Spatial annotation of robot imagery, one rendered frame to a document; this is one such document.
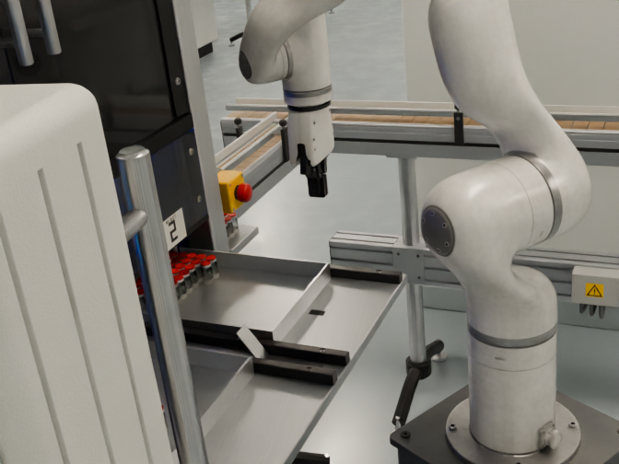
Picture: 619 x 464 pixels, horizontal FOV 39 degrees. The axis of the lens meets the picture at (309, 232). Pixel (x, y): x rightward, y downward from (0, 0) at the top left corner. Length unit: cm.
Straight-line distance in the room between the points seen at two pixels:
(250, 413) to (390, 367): 167
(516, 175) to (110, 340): 62
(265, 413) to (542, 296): 47
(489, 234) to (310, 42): 54
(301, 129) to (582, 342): 187
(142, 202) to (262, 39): 74
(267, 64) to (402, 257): 127
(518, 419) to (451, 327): 198
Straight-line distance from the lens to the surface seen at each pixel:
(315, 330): 155
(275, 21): 136
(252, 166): 218
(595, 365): 303
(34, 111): 54
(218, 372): 147
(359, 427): 275
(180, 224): 168
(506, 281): 109
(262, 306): 164
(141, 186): 66
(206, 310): 165
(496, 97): 108
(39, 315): 53
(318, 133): 149
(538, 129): 111
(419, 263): 256
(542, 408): 124
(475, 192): 105
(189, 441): 77
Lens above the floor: 168
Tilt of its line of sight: 25 degrees down
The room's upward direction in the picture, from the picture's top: 6 degrees counter-clockwise
